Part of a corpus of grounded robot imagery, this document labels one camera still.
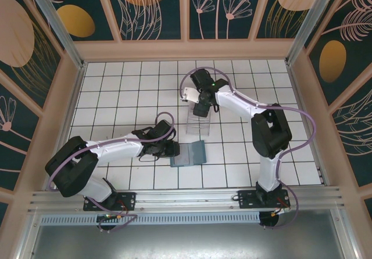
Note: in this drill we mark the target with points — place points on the teal leather card holder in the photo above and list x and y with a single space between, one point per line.
199 153

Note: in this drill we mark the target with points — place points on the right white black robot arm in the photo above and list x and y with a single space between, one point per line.
238 99

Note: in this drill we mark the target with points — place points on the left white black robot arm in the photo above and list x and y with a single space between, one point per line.
116 150

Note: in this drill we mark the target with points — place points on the clear acrylic card stand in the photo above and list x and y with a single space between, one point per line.
197 127

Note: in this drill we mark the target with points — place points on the grey metal sheet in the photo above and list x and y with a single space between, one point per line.
186 241

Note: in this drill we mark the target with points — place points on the aluminium mounting rail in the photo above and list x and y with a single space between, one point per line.
186 199

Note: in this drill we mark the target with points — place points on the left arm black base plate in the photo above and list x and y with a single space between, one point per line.
128 201

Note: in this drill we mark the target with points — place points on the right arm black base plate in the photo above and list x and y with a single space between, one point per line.
247 201

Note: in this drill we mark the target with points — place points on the aluminium side rail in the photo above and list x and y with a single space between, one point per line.
66 125

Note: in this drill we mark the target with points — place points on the aluminium frame post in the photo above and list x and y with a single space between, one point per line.
313 23
58 23

